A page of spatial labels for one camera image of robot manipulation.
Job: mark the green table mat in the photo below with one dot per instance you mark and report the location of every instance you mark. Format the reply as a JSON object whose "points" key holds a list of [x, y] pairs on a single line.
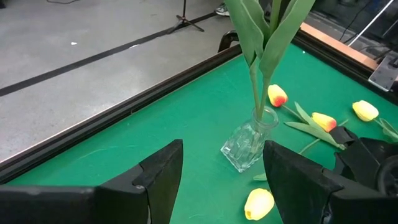
{"points": [[186, 109]]}

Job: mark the black tripod stand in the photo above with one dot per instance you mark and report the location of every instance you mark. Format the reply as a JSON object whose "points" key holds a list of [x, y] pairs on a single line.
{"points": [[184, 18]]}

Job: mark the small square glass bottle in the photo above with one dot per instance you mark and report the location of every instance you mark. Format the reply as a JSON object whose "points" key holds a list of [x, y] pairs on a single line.
{"points": [[245, 146]]}

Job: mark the black table frame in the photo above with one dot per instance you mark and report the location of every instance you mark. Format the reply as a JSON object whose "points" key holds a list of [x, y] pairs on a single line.
{"points": [[93, 126]]}

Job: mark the white pole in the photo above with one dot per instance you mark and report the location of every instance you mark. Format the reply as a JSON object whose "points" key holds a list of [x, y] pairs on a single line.
{"points": [[370, 23]]}

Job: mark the grey metal mounting plate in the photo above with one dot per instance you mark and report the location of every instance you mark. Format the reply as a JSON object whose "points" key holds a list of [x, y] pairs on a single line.
{"points": [[385, 74]]}

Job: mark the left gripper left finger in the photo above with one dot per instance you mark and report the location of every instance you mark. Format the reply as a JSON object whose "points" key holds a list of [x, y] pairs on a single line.
{"points": [[155, 186]]}

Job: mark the yellow artificial tulip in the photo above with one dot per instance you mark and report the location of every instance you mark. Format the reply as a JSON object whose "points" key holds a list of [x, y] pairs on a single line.
{"points": [[365, 110], [259, 203]]}

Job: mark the person's patterned shoe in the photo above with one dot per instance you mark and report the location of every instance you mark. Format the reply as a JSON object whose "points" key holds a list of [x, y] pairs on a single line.
{"points": [[222, 9]]}

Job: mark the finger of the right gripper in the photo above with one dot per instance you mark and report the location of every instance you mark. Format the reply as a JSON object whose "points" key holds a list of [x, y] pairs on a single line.
{"points": [[360, 161], [343, 137]]}

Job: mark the red-yellow artificial tulip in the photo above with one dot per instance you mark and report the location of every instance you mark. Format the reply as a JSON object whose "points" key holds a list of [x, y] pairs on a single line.
{"points": [[324, 121], [277, 96]]}

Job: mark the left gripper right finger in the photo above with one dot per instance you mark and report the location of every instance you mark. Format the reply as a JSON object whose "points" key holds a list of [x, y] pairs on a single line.
{"points": [[298, 186]]}

